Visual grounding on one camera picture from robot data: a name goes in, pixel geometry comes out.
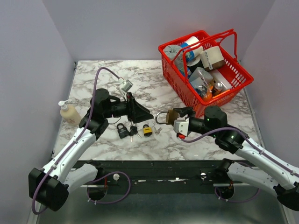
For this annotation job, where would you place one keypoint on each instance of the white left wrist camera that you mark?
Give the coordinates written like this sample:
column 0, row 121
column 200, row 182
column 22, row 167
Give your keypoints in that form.
column 126, row 86

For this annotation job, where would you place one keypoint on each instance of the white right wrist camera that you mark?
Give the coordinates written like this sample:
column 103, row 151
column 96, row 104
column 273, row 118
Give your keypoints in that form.
column 181, row 126

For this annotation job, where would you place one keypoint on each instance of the black and aluminium base rail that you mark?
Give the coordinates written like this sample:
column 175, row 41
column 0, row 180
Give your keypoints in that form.
column 162, row 177

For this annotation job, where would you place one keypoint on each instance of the red plastic shopping basket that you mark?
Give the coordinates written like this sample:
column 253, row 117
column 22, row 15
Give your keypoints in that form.
column 232, row 75

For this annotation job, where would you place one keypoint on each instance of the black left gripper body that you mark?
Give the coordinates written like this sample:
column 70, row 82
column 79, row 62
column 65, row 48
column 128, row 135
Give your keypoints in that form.
column 128, row 101

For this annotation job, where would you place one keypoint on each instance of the grey wrapped roll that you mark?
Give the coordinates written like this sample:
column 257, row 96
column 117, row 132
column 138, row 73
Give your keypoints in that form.
column 171, row 51

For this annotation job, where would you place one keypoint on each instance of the cream brown foam block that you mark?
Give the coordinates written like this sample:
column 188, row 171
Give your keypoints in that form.
column 212, row 58

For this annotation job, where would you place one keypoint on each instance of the brass padlock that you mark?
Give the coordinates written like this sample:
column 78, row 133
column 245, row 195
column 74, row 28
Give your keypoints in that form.
column 171, row 116

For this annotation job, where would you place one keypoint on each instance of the blue white paper cup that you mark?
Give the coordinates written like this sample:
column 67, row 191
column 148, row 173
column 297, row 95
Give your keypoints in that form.
column 193, row 56

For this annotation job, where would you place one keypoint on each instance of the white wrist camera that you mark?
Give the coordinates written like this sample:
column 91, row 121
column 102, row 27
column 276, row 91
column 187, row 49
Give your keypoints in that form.
column 181, row 126
column 126, row 86

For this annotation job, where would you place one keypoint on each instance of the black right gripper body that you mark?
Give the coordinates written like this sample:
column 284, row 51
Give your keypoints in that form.
column 191, row 115

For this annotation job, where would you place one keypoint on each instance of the yellow black padlock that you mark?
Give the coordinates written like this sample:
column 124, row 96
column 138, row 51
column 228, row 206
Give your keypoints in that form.
column 147, row 130

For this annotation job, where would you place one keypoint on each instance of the small silver key pair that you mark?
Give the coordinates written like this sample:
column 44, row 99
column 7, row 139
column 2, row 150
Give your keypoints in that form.
column 157, row 130

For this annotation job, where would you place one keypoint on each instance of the cream soap pump bottle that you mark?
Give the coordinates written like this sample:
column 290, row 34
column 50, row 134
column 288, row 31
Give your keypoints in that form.
column 69, row 113

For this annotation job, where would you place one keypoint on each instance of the clear plastic box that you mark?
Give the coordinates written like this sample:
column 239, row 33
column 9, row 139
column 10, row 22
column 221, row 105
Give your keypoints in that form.
column 200, row 78

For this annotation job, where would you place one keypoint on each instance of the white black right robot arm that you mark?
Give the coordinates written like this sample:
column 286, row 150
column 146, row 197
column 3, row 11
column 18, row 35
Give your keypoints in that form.
column 274, row 175

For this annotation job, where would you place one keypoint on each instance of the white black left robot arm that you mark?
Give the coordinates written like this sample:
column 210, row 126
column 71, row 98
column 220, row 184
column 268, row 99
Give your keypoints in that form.
column 52, row 184

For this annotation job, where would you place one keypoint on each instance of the black key bunch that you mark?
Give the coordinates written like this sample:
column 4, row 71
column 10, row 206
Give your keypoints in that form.
column 133, row 131

